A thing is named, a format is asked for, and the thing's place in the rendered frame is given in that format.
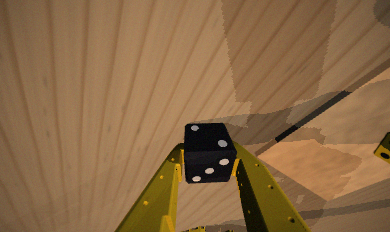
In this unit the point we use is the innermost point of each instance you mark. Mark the black die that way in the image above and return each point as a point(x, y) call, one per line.
point(209, 153)

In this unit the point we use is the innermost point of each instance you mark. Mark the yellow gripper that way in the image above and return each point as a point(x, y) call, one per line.
point(265, 206)

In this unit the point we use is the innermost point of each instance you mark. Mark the tan mat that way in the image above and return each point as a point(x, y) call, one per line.
point(330, 151)

